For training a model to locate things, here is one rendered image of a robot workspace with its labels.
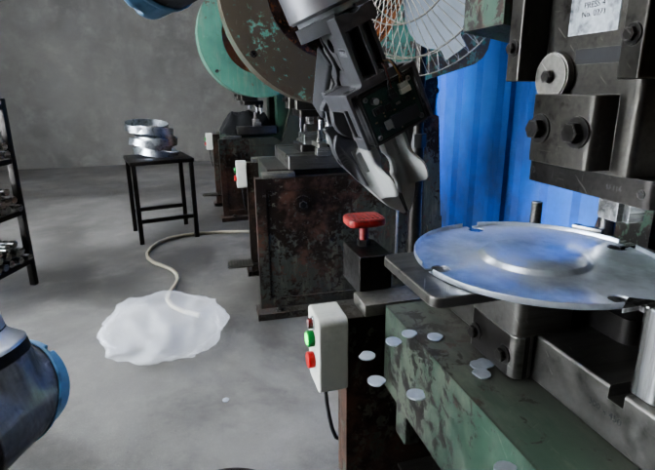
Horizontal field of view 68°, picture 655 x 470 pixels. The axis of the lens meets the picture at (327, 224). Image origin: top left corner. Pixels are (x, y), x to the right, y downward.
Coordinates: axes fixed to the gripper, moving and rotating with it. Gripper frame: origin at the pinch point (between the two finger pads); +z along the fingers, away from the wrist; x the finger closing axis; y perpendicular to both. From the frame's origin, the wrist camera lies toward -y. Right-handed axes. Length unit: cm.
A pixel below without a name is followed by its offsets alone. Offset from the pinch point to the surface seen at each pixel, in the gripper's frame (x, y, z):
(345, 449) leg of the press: -19, -22, 47
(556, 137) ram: 20.0, 1.6, 2.6
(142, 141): -38, -290, 2
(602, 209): 24.2, 1.4, 14.8
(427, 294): -3.3, 6.1, 8.2
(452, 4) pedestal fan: 57, -66, -9
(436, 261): 1.9, -1.4, 10.2
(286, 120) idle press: 61, -327, 39
